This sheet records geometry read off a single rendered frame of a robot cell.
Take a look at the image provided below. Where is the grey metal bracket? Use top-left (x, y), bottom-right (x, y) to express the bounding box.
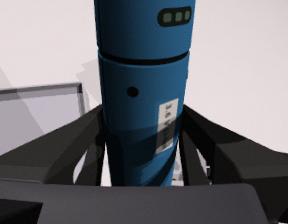
top-left (171, 149), bottom-right (207, 186)

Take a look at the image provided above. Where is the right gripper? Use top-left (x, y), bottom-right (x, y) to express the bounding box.
top-left (206, 168), bottom-right (212, 180)

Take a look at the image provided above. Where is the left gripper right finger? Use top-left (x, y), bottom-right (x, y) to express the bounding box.
top-left (178, 104), bottom-right (288, 221)

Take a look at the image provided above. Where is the dark blue nut driver barrel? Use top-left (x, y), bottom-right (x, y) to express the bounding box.
top-left (94, 0), bottom-right (196, 187)

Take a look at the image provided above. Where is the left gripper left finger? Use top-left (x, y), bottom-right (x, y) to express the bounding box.
top-left (0, 104), bottom-right (106, 186)

